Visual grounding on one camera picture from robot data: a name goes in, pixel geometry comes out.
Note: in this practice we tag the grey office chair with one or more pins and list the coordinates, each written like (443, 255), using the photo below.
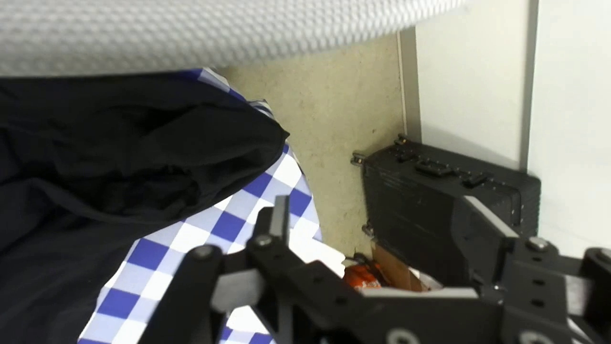
(191, 31)

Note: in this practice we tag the black cloth with white print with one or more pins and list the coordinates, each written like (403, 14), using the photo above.
(115, 165)

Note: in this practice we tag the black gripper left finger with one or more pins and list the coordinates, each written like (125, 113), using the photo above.
(279, 220)

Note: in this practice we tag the blue white checkered tablecloth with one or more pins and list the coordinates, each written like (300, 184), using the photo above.
(230, 226)

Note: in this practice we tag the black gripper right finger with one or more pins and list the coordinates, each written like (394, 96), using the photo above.
(487, 245)

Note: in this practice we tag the black suitcase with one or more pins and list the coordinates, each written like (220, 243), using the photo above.
(421, 197)

